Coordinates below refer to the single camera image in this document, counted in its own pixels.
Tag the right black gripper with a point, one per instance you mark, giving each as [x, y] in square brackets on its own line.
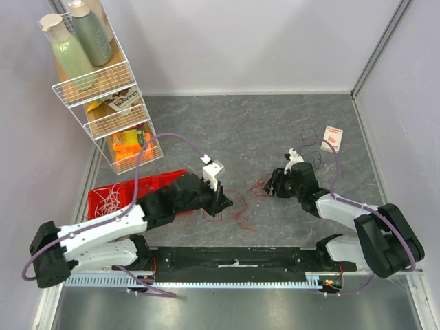
[277, 183]

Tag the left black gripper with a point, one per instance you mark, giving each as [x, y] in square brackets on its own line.
[219, 201]

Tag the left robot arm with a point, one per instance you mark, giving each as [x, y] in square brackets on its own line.
[114, 239]

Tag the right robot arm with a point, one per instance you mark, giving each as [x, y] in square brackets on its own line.
[385, 242]

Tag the red bin right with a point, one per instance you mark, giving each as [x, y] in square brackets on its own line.
[152, 183]

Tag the red bin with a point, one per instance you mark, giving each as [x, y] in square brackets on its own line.
[107, 199]
[152, 183]

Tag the small white card box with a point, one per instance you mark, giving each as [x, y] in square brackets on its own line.
[334, 137]

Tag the orange snack packs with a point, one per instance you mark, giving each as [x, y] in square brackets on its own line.
[127, 144]

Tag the red bin left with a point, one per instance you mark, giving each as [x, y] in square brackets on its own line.
[107, 199]

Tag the chocolate cookie box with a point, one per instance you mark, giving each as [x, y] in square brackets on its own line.
[122, 99]

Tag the light green bottle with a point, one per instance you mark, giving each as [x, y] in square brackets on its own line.
[68, 52]

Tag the dark green bottle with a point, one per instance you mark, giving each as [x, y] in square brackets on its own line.
[90, 33]

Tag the beige bottle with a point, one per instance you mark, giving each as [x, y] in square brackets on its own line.
[97, 8]

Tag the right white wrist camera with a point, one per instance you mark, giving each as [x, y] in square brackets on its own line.
[292, 157]

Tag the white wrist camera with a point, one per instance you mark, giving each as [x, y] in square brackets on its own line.
[211, 171]
[292, 157]

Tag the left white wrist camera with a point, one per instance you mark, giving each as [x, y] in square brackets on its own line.
[211, 171]

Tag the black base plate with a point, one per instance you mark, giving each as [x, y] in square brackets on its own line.
[237, 263]

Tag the slotted cable duct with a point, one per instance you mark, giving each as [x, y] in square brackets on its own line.
[119, 280]

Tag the aluminium frame rail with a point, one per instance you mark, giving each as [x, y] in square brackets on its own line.
[404, 272]

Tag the white wire shelf rack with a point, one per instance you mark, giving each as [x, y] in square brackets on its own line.
[99, 120]

